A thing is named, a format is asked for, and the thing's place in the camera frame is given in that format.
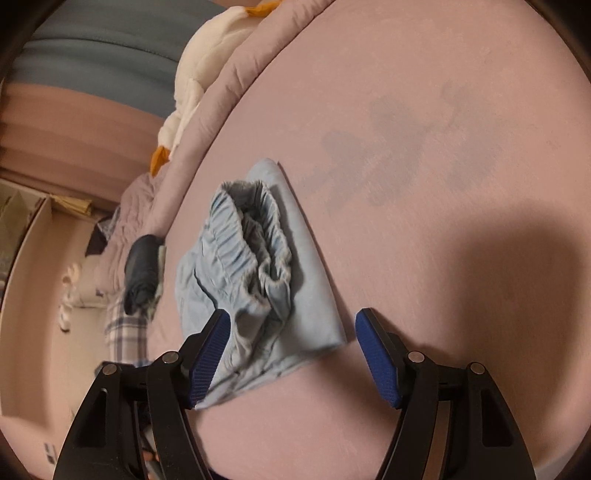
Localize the white hanging object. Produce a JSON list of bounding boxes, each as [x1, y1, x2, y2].
[[59, 262, 82, 331]]

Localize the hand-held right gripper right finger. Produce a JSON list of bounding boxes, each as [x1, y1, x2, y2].
[[355, 308, 539, 480]]

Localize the yellow cloth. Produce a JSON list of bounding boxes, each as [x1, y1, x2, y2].
[[50, 196, 94, 216]]

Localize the white goose plush toy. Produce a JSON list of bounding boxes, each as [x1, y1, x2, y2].
[[150, 0, 282, 178]]

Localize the dark patterned cloth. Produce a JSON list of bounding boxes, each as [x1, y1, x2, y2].
[[85, 216, 122, 259]]

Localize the light green folded cloth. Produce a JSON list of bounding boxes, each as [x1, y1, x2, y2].
[[152, 244, 168, 308]]

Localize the light blue pants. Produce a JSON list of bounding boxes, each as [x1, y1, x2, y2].
[[174, 158, 348, 411]]

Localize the pink curtain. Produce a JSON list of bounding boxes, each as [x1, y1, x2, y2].
[[0, 78, 174, 204]]

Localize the pink duvet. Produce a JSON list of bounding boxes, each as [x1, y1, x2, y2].
[[88, 0, 335, 301]]

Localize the plaid pillow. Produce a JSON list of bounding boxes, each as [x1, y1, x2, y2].
[[104, 300, 155, 365]]

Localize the blue curtain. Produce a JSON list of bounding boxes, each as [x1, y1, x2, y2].
[[18, 0, 232, 125]]

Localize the dark blue folded clothes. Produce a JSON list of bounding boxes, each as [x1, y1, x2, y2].
[[124, 234, 160, 315]]

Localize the white shelf unit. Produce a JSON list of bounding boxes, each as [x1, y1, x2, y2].
[[0, 179, 52, 296]]

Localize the pink bed sheet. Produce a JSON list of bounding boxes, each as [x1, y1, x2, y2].
[[148, 0, 591, 480]]

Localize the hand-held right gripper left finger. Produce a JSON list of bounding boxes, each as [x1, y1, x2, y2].
[[52, 308, 232, 480]]

